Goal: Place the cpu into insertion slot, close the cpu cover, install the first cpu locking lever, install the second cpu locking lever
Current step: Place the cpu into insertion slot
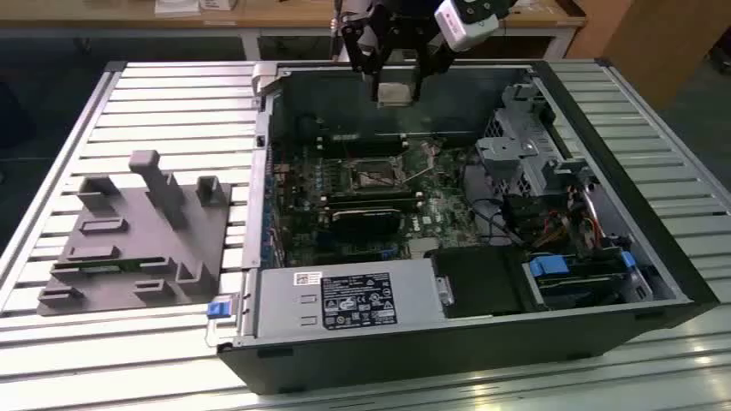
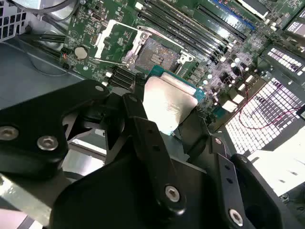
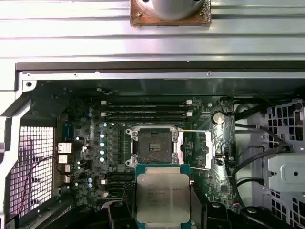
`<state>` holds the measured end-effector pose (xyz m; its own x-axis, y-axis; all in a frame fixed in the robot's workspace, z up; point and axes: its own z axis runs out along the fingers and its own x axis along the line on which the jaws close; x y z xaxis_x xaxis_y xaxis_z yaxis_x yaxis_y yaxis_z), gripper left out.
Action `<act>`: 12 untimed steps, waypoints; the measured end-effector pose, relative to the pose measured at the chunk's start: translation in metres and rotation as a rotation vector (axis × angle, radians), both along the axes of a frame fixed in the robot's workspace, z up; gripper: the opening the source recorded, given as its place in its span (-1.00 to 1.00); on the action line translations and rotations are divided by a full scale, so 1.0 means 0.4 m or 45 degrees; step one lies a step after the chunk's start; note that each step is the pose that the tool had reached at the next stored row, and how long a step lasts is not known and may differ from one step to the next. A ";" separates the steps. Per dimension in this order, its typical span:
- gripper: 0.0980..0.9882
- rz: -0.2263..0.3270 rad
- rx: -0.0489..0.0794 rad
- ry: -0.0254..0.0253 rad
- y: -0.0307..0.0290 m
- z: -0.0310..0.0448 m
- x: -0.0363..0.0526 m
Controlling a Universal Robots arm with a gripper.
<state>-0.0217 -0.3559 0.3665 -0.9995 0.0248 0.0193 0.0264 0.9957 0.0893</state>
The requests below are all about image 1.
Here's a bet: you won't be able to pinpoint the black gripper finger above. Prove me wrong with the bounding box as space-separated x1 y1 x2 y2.
409 27 457 103
340 16 396 103

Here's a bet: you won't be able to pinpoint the silver CPU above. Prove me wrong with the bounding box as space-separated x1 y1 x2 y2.
377 82 414 108

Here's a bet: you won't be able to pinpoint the CPU socket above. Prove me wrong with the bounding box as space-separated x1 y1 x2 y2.
340 157 410 193

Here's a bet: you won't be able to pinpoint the wooden desk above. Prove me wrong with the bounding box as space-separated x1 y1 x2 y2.
0 0 588 61

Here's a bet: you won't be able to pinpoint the metal drive cage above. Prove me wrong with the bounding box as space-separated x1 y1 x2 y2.
474 83 600 199

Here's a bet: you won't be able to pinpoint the black graphics card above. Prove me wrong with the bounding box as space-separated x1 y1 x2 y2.
329 208 404 243

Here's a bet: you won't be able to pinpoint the wooden cabinet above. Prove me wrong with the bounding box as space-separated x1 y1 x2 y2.
569 0 731 111

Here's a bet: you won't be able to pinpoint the green motherboard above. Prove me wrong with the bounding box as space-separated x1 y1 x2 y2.
266 136 497 269

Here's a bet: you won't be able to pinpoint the black plastic shroud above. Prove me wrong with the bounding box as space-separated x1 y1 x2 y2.
426 247 533 320

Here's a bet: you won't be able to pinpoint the hard disk in blue carrier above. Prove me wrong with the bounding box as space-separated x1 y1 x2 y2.
524 253 634 312

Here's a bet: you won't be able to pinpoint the grey parts rack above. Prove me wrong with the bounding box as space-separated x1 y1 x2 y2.
34 149 234 318

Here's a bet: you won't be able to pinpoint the grey power supply unit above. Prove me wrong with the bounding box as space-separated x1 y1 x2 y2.
250 256 446 339

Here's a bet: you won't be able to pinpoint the green RAM stick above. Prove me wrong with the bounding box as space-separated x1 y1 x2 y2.
77 260 142 274

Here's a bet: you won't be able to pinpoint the black PC case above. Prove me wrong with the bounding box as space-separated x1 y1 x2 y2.
216 58 721 396

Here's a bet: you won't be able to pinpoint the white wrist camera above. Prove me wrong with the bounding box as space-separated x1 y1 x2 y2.
432 0 508 53

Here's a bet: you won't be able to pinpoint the black wire bundle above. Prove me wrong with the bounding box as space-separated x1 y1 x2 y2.
465 194 536 250

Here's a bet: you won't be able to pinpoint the orange and yellow wires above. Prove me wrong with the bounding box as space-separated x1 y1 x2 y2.
536 205 608 250

